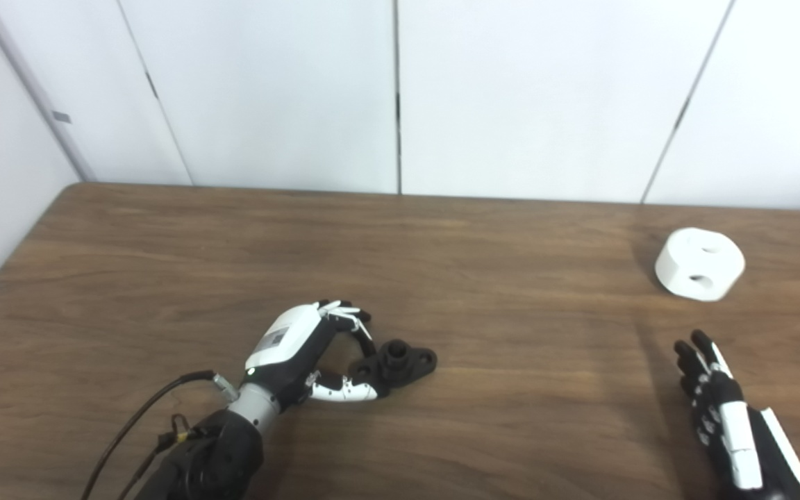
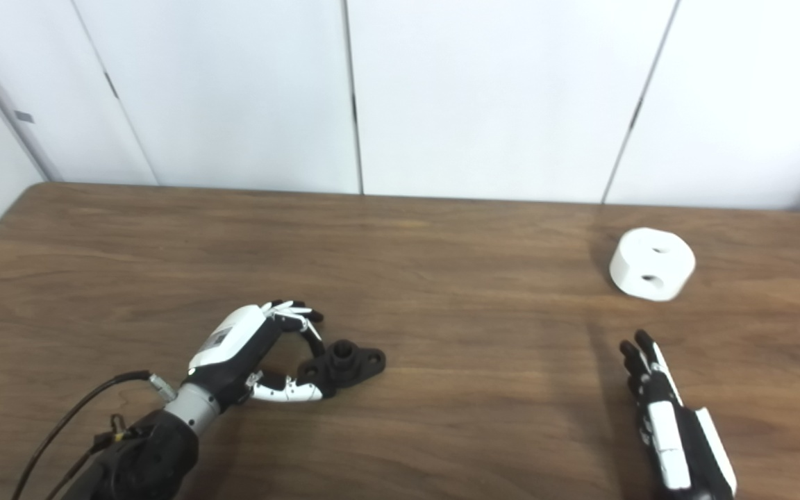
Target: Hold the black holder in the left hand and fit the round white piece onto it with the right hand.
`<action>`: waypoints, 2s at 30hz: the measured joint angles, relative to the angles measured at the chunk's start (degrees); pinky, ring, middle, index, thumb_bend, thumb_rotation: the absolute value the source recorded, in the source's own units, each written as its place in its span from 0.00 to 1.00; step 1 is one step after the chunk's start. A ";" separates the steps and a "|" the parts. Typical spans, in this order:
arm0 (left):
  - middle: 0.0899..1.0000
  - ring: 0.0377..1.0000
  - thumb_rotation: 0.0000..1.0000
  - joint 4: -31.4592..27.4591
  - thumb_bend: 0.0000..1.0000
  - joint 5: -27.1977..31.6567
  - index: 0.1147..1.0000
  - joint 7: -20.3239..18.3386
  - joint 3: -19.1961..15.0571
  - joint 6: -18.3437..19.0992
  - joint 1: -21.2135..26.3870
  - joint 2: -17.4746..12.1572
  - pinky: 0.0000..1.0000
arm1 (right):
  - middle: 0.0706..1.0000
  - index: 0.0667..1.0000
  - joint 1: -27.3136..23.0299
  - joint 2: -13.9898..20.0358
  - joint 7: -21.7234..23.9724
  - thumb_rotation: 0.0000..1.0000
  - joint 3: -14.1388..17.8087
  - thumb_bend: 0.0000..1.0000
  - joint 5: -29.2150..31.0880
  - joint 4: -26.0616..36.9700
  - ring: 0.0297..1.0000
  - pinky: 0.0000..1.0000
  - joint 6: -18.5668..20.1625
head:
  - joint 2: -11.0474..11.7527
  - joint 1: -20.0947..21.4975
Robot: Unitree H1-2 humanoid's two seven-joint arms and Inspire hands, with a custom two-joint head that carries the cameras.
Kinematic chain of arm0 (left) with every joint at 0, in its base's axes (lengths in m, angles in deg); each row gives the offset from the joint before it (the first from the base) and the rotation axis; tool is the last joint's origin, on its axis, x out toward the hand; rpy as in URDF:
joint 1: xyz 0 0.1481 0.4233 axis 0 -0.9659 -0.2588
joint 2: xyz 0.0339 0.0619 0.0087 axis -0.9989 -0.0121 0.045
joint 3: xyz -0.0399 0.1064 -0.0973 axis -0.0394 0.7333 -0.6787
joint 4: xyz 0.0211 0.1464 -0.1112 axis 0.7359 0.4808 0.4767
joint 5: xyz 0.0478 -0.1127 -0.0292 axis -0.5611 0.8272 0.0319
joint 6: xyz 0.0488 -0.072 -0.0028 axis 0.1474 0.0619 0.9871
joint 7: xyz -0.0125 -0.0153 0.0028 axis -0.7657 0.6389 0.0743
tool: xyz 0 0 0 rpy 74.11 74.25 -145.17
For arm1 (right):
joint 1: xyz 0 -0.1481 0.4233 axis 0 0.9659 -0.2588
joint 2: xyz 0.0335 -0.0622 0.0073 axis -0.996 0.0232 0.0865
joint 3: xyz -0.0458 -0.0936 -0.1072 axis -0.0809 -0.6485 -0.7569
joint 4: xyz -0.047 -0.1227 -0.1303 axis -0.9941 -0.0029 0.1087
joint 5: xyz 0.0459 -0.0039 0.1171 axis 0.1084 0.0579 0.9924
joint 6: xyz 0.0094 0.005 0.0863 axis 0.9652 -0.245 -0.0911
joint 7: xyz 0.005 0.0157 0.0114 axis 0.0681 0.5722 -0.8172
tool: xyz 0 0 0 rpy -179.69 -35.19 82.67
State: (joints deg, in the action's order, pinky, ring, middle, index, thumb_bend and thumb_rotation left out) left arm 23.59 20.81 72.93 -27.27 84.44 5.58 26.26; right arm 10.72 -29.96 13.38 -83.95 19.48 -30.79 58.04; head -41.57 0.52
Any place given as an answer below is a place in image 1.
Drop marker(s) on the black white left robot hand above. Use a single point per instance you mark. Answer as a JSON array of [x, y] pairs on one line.
[[285, 347]]

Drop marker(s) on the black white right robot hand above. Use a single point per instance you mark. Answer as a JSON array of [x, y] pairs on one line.
[[740, 437]]

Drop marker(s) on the black plastic flanged holder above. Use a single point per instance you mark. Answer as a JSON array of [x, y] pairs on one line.
[[400, 364]]

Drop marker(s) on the small grey wall label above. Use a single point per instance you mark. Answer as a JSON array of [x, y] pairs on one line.
[[61, 117]]

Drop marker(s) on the round white plastic piece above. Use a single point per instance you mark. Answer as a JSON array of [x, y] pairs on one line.
[[695, 264]]

